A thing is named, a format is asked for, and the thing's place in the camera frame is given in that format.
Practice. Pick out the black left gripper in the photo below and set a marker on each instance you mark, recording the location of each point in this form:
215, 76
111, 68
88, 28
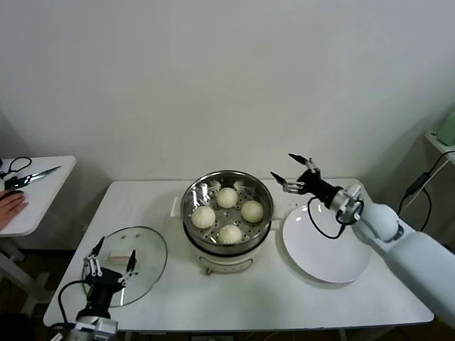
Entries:
103, 284

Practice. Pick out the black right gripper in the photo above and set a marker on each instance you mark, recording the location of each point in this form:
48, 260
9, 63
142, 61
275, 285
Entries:
316, 186

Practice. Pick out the white steamed baozi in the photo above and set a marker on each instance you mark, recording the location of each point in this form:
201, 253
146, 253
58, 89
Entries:
203, 217
230, 234
252, 211
227, 197

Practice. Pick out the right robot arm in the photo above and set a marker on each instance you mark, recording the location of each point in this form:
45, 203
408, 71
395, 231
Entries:
409, 255

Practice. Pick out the stainless steel steamer basket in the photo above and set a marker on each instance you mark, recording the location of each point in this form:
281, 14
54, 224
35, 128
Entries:
199, 192

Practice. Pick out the person's bare hand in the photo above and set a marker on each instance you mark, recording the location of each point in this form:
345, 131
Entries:
10, 209

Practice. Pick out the white round plate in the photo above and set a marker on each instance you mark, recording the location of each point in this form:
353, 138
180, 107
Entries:
320, 255

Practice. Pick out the white side table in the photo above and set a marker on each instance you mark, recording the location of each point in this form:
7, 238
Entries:
42, 199

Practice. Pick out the cream electric cooker pot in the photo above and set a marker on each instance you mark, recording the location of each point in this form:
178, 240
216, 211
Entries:
227, 264

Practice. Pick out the white shelf table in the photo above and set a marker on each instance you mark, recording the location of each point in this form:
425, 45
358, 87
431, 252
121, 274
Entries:
432, 139

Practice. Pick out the mint green appliance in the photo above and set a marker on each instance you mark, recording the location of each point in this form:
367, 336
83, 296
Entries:
448, 131

